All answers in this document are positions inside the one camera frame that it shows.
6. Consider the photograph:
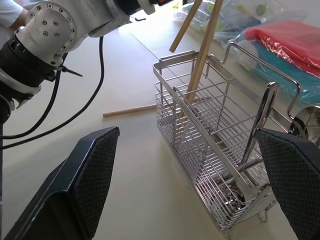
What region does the person in white shirt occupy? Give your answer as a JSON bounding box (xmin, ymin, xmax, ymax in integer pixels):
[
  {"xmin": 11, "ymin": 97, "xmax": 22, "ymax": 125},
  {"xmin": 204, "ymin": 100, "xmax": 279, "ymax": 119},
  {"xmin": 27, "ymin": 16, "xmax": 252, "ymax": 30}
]
[{"xmin": 0, "ymin": 0, "xmax": 30, "ymax": 29}]

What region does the clear bag with green items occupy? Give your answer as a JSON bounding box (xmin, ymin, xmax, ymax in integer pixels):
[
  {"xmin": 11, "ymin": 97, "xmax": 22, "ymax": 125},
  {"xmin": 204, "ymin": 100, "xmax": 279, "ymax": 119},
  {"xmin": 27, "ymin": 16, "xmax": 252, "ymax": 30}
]
[{"xmin": 173, "ymin": 0, "xmax": 309, "ymax": 41}]

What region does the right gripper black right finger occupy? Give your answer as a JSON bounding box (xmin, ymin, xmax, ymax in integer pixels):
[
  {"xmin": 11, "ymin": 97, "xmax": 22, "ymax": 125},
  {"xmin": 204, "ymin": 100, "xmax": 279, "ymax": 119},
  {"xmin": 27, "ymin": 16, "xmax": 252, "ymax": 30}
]
[{"xmin": 255, "ymin": 127, "xmax": 320, "ymax": 240}]

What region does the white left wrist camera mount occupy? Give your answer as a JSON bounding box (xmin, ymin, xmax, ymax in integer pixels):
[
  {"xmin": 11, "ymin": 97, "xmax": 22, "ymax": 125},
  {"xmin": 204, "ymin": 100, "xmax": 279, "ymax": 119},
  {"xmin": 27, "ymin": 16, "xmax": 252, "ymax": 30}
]
[{"xmin": 136, "ymin": 0, "xmax": 157, "ymax": 15}]

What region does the metal spoon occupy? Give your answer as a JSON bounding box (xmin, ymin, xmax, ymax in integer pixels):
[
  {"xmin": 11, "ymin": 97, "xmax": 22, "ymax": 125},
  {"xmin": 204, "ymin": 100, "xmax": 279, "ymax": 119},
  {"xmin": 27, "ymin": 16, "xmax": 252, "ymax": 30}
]
[{"xmin": 219, "ymin": 81, "xmax": 280, "ymax": 213}]

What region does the red folded cloth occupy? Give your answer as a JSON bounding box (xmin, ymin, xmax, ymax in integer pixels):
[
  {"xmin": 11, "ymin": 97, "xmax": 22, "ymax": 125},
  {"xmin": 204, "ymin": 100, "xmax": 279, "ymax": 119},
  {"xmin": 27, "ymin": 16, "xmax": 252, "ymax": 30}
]
[{"xmin": 244, "ymin": 19, "xmax": 320, "ymax": 77}]

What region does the clear plastic bag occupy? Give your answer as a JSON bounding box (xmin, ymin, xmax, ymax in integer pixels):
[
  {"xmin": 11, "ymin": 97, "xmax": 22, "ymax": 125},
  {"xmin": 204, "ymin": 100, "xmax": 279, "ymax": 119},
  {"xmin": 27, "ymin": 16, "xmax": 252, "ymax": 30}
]
[{"xmin": 214, "ymin": 9, "xmax": 320, "ymax": 108}]

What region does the shiny metal utensil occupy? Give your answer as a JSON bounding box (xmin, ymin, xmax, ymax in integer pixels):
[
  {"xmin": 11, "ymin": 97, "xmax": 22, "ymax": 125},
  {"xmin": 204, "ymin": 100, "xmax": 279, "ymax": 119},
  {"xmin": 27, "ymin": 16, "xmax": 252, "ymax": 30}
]
[{"xmin": 287, "ymin": 105, "xmax": 320, "ymax": 146}]

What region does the black zip tie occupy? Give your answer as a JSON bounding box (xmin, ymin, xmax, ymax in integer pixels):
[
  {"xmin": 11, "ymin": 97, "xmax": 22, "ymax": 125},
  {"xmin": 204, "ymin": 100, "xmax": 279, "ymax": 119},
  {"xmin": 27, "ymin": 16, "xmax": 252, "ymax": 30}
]
[{"xmin": 55, "ymin": 65, "xmax": 84, "ymax": 78}]

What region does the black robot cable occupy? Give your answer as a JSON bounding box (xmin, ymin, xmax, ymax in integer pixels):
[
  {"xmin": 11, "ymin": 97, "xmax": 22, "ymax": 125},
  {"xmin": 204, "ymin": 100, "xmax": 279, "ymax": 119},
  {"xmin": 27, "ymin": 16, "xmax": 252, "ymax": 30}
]
[
  {"xmin": 0, "ymin": 69, "xmax": 62, "ymax": 150},
  {"xmin": 0, "ymin": 35, "xmax": 106, "ymax": 140}
]

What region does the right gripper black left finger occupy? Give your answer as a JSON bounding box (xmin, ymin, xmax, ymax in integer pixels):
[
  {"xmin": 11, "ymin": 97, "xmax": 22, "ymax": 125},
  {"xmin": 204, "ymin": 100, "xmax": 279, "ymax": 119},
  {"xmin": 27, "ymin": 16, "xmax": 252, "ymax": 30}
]
[{"xmin": 4, "ymin": 126, "xmax": 121, "ymax": 240}]

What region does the wooden chopstick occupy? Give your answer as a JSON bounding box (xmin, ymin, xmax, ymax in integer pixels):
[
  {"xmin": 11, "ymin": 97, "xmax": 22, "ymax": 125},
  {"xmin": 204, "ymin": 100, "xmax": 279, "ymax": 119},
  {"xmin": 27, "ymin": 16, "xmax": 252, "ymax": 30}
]
[
  {"xmin": 178, "ymin": 0, "xmax": 224, "ymax": 120},
  {"xmin": 102, "ymin": 104, "xmax": 158, "ymax": 118},
  {"xmin": 169, "ymin": 0, "xmax": 203, "ymax": 53}
]

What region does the teal folded cloth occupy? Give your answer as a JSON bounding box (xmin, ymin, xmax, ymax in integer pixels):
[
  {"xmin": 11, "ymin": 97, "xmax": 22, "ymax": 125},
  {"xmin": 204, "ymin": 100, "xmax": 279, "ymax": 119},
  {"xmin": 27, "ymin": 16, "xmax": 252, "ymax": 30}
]
[{"xmin": 247, "ymin": 41, "xmax": 320, "ymax": 107}]

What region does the metal wire basket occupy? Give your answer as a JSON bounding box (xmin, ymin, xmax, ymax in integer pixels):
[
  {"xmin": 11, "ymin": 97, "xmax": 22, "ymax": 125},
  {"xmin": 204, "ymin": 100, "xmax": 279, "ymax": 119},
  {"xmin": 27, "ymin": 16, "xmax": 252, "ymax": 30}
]
[{"xmin": 152, "ymin": 41, "xmax": 302, "ymax": 232}]

